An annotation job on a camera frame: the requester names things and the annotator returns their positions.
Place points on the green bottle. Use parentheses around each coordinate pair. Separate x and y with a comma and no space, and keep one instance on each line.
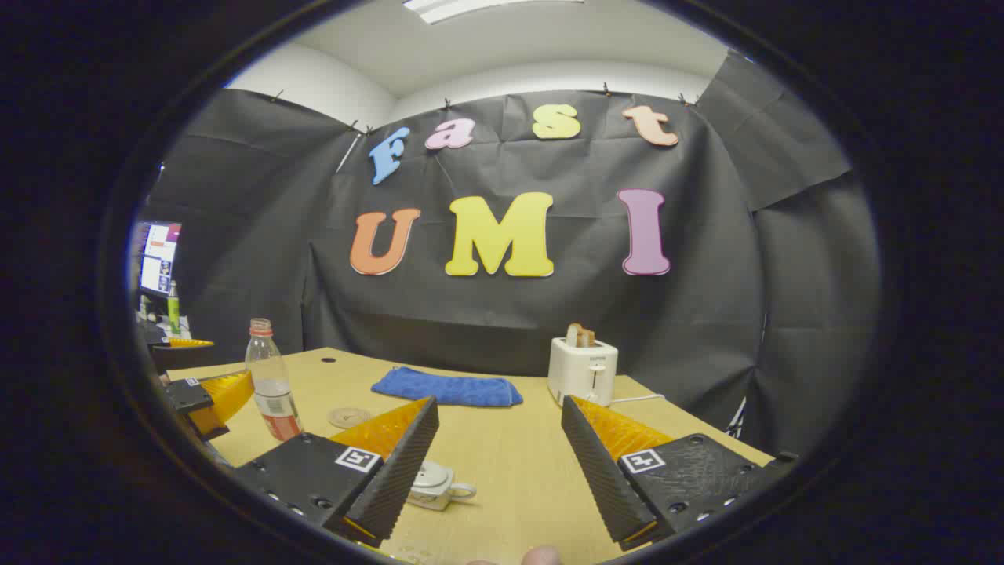
(173,310)

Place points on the white side table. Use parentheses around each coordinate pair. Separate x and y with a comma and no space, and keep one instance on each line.
(185,326)

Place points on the white ceramic teacup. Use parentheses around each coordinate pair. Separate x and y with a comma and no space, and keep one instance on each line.
(427,494)

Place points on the ceiling light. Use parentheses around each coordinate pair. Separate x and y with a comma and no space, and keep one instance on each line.
(471,8)

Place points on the clear plastic water bottle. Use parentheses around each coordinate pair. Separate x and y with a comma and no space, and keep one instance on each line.
(273,392)

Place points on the white toaster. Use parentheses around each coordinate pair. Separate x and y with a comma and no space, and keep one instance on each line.
(580,373)

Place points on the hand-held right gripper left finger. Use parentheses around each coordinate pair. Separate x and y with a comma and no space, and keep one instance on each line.
(408,463)

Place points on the round wooden coaster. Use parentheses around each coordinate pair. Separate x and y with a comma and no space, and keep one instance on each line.
(349,417)

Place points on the blue folded towel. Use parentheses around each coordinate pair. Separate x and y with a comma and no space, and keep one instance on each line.
(447,388)

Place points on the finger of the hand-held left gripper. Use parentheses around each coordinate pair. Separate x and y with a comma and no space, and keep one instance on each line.
(188,396)
(184,357)

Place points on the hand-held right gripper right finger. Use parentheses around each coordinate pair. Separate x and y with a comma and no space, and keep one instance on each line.
(596,471)

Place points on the white teacup lid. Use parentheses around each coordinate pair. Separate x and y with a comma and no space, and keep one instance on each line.
(433,475)

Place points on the computer monitor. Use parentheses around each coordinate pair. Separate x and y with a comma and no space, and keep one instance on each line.
(161,259)

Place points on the bread slice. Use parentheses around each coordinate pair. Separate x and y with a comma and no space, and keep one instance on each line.
(579,336)

